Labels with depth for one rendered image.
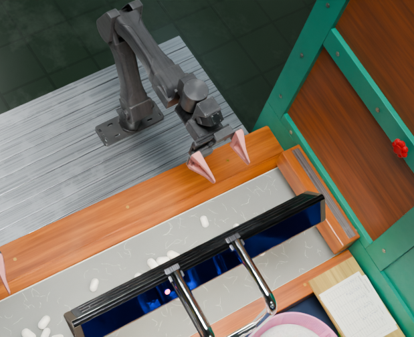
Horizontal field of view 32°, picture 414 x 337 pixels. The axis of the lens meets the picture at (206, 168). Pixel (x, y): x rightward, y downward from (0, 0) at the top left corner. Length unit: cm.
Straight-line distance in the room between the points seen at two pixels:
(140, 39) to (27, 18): 144
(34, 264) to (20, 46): 140
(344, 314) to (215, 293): 34
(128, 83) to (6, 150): 41
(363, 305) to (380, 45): 72
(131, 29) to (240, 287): 72
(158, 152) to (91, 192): 23
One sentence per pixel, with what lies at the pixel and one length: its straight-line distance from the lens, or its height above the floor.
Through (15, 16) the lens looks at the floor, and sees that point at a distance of 317.
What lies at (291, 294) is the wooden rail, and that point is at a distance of 193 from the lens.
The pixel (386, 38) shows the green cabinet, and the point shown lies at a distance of 157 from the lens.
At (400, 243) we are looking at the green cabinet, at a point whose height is 100.
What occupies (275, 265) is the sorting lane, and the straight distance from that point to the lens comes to 197.
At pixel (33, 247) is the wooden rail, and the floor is 76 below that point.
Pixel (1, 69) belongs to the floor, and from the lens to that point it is 302.
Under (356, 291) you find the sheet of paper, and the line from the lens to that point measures 197.
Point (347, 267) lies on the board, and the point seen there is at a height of 78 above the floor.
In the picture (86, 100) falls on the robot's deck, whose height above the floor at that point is 67.
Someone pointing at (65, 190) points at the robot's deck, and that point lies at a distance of 204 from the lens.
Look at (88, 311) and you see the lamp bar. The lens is 148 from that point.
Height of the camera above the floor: 254
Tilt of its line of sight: 63 degrees down
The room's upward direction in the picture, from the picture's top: 22 degrees clockwise
